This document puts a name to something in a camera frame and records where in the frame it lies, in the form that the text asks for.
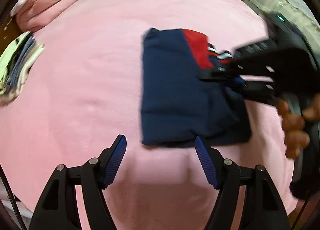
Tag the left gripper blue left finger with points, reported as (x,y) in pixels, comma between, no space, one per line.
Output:
(110,160)

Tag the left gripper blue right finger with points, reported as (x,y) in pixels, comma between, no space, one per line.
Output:
(219,171)

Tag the navy red varsity jacket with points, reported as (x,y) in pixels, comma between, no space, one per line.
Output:
(177,107)

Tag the stack of folded clothes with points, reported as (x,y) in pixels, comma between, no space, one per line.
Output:
(16,62)

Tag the person's right hand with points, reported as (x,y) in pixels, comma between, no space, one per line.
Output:
(295,138)

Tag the pink plush bed blanket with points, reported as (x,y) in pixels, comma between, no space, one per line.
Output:
(85,89)

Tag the dark wooden headboard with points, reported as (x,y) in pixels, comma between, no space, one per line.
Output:
(9,32)

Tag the folded pink quilt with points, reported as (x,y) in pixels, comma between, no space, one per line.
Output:
(36,14)

